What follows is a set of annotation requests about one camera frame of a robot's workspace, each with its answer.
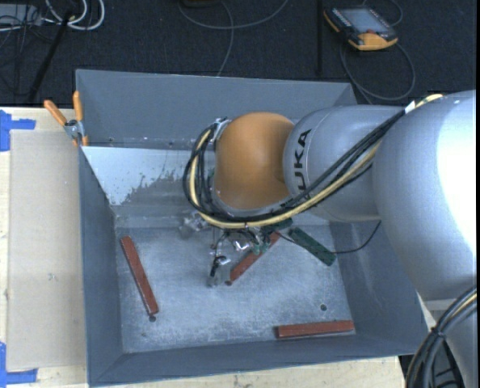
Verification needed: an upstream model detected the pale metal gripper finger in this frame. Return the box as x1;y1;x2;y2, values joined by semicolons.
206;265;232;289
178;213;207;240

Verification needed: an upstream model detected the red-brown flat block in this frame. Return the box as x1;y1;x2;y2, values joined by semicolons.
120;235;160;317
274;319;356;340
227;231;283;286

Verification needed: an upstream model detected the grey metal bin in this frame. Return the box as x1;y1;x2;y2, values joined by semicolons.
74;69;429;387

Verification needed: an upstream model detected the dark green flat block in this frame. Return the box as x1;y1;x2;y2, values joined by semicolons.
287;226;338;268

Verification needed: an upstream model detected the pale cardboard board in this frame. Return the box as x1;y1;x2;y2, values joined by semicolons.
6;129;88;373

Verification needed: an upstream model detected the black cylinder on white bracket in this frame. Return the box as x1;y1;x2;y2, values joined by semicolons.
209;254;229;278

